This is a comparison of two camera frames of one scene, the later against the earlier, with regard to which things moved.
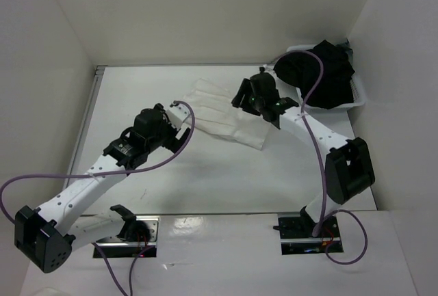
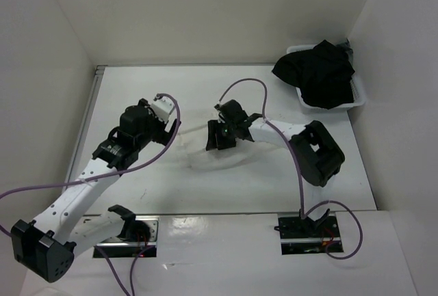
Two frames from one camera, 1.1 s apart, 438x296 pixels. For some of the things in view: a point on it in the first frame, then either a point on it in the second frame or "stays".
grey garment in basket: [348, 48] stays
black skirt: [303, 71] stays
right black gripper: [244, 89] → [214, 127]
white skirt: [215, 113] → [190, 150]
